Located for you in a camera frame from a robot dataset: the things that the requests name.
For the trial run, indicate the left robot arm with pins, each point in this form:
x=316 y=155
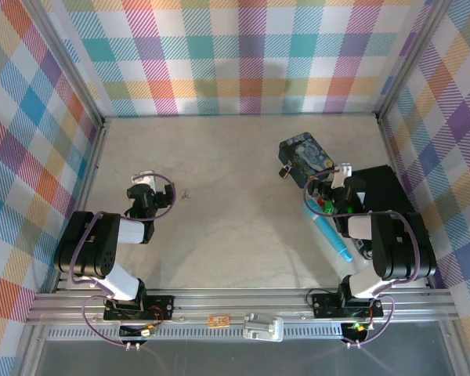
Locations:
x=102 y=244

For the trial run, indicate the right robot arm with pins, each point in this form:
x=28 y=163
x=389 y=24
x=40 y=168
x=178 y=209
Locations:
x=395 y=244

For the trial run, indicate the small silver padlock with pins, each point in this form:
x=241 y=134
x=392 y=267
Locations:
x=285 y=171

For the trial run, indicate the small red block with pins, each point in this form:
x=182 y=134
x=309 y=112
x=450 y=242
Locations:
x=320 y=202

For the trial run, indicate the small green block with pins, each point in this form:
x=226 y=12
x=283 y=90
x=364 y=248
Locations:
x=328 y=208

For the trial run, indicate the starry night print box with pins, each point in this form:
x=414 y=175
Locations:
x=307 y=156

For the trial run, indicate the blue marker pen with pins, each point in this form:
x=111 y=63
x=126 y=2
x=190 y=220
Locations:
x=329 y=231

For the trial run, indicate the black tray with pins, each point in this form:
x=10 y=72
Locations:
x=384 y=192

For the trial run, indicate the small orange tag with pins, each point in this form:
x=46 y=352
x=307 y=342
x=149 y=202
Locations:
x=218 y=321

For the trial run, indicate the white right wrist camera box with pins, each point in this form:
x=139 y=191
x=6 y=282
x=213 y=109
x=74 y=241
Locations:
x=342 y=174

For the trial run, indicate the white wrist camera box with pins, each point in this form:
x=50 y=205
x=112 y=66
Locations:
x=144 y=178
x=342 y=174

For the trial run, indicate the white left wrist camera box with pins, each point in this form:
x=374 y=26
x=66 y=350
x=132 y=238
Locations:
x=144 y=178

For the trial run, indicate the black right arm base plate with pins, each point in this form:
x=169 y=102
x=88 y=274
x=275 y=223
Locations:
x=325 y=304

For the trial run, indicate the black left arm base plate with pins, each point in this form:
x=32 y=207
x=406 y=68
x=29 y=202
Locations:
x=160 y=307

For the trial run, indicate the aluminium table edge rail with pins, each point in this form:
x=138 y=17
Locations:
x=239 y=301

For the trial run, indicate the white plastic bracket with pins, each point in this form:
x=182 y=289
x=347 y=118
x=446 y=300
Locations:
x=262 y=326

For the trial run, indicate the aluminium frame post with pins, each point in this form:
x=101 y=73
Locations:
x=411 y=58
x=66 y=62

